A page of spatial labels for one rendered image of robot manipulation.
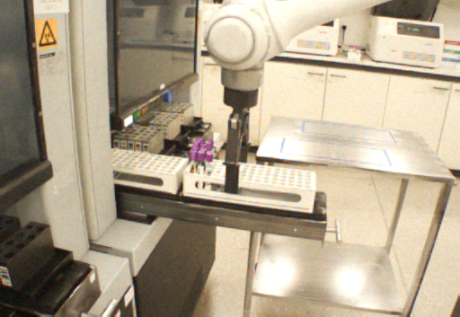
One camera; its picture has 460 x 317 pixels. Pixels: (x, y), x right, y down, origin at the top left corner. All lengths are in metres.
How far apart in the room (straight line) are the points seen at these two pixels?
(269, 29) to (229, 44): 0.07
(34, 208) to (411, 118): 2.98
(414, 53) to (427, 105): 0.44
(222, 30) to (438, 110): 2.89
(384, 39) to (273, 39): 2.57
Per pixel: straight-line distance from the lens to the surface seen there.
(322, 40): 3.11
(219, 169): 0.90
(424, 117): 3.33
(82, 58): 0.75
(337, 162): 1.14
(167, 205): 0.90
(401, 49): 3.19
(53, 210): 0.72
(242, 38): 0.57
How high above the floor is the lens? 1.24
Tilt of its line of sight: 20 degrees down
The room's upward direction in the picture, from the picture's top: 3 degrees clockwise
